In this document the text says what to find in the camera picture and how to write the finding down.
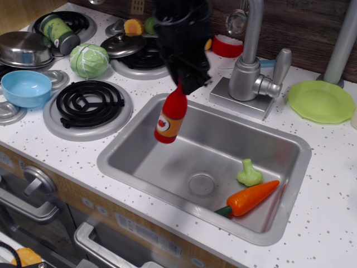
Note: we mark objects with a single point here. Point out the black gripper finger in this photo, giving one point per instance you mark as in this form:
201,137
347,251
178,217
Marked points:
173,69
192,80

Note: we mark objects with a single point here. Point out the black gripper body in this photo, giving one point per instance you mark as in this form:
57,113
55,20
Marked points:
183,40

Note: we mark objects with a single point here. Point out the red ketchup bottle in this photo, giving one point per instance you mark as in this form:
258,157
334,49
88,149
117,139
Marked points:
171,116

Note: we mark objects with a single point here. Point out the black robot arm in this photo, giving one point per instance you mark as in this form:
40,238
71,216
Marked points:
181,9

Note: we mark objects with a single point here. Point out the silver sink basin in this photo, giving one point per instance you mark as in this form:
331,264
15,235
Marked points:
197,173

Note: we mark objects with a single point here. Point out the rear right stove burner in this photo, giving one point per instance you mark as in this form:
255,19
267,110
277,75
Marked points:
145,64

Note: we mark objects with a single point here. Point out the yellow toy bell pepper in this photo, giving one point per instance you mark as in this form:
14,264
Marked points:
208,45

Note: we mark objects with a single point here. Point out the green toy lime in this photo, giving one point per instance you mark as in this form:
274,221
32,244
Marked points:
149,26

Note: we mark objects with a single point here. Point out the yellow toy corn slice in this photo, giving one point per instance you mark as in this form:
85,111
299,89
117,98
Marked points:
134,26

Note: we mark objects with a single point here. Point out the hanging steel ladle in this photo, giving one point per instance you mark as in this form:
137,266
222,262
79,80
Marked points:
236,23

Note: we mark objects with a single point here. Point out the silver faucet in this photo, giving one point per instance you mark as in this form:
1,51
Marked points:
248,91

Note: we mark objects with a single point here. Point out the steel pot lid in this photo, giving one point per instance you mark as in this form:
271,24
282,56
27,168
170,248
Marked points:
121,45

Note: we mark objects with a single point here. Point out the silver stove knob rear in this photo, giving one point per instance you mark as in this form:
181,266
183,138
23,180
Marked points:
116,28

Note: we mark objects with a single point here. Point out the silver stove knob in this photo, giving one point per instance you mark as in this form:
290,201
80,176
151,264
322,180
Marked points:
11,113
116,28
58,78

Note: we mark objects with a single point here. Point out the green toy cabbage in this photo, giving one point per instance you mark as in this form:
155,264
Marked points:
89,60

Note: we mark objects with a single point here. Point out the front black stove burner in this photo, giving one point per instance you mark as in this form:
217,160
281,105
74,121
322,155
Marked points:
88,111

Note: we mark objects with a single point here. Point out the light green toy garlic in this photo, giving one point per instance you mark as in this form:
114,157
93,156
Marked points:
249,176

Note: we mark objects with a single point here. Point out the silver stove knob middle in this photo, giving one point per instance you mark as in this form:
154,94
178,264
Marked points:
58,78

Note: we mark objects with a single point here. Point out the green tin can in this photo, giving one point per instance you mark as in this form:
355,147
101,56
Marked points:
59,33

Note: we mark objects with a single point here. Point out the green plastic plate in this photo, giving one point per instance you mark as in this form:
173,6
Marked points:
321,102

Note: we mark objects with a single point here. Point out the orange toy carrot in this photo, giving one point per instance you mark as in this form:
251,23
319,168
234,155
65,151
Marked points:
245,200

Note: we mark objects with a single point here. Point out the blue plastic bowl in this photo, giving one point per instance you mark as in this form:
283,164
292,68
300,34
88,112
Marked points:
27,89

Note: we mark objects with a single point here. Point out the steel pot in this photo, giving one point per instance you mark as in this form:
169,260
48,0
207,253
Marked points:
25,50

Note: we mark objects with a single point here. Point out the cream object right edge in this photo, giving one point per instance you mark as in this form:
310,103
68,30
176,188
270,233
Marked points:
353,120

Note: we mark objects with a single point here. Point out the silver stove knob left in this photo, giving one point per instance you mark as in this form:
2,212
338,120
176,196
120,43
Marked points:
11,113

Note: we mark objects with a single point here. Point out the grey oven dial knob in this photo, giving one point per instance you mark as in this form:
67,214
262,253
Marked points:
38,182

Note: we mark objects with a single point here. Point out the yellow toy food bottom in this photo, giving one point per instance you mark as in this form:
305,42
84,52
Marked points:
28,257

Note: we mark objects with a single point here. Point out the blue utensil handle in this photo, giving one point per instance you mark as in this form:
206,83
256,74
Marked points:
267,63

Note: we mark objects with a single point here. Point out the grey dishwasher door handle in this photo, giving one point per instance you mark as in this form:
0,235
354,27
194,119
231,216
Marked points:
108,248

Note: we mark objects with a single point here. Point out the grey oven door handle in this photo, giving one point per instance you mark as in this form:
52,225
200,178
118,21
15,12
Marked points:
44,214

